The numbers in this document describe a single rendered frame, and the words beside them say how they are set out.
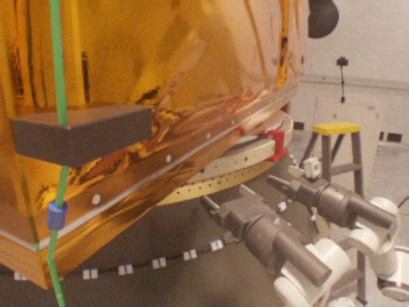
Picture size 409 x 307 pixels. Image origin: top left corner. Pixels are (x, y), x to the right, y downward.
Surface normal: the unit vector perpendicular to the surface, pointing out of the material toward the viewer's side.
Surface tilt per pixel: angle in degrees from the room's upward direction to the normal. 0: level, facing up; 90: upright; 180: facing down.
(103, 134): 90
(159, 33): 88
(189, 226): 62
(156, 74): 81
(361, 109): 90
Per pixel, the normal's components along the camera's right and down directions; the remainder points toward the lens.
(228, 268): 0.51, -0.20
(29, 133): -0.41, 0.28
